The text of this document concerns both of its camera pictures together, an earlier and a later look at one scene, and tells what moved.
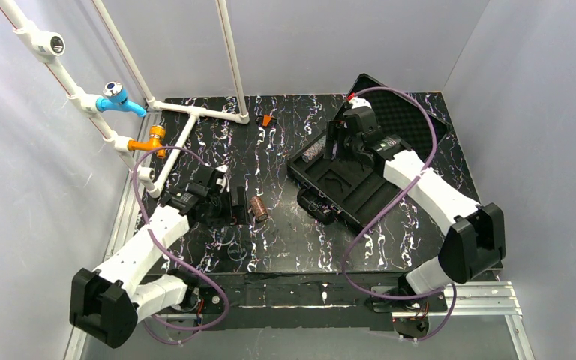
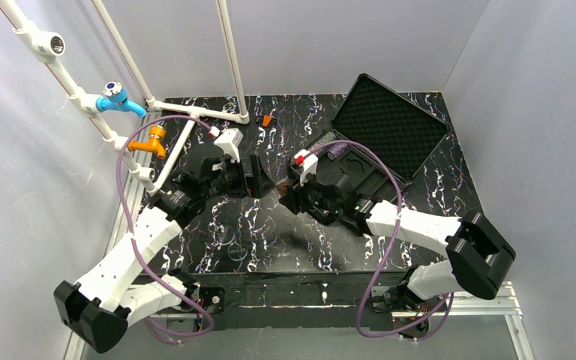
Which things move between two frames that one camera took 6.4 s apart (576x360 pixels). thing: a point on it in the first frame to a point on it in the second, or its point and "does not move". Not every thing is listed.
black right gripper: [334, 140] to [299, 193]
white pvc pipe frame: [47, 46] does not move
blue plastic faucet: [116, 97] does not move
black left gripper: [239, 205] to [247, 175]
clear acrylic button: [226, 235] does not move
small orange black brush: [266, 121] does not move
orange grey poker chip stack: [259, 208] to [282, 187]
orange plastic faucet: [156, 133] does not move
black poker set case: [361, 194] does not move
